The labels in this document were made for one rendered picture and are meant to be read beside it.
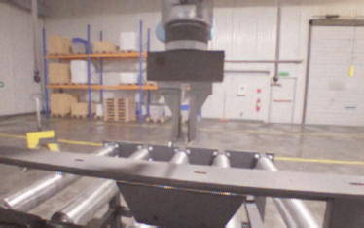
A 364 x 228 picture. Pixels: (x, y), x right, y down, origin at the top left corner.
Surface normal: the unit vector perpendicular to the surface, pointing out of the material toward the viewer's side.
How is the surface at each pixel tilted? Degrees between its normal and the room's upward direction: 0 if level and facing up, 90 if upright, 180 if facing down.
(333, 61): 90
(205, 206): 90
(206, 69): 90
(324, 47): 90
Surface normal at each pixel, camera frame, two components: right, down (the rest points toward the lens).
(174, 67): -0.18, 0.11
